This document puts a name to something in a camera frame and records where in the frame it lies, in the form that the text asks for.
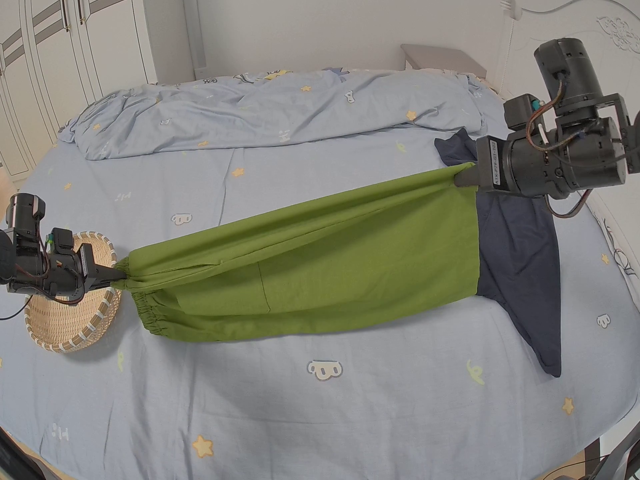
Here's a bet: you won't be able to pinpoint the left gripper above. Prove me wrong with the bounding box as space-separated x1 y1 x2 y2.
50 245 99 305

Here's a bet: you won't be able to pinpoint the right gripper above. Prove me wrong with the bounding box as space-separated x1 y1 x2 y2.
475 135 557 199

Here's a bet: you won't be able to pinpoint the green shorts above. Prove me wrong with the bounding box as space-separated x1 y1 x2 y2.
116 164 482 344

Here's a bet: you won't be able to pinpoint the round woven basket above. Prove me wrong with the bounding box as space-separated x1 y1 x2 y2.
24 230 122 355

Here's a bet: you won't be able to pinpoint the dark blue garment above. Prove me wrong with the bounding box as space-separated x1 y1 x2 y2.
434 128 563 378

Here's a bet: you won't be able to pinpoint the grey bedside table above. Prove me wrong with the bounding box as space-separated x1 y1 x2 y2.
400 43 488 77

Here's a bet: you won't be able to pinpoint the white wardrobe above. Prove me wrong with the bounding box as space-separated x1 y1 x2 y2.
0 0 158 179

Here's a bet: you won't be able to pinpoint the pale blue quilt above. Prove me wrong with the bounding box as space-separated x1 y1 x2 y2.
56 66 488 161

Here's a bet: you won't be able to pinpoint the bed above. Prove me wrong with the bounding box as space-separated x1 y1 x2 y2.
0 0 640 475

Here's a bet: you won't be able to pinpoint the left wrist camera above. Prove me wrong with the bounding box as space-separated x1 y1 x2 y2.
50 227 76 257

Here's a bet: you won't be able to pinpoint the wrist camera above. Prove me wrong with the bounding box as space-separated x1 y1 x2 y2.
50 227 76 257
503 94 544 132

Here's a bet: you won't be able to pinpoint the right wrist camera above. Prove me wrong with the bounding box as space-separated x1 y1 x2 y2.
503 94 544 132

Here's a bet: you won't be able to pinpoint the black cable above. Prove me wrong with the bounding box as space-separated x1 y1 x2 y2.
0 298 31 322

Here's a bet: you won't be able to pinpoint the white wall pipe cover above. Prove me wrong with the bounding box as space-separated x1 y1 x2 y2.
180 0 209 76

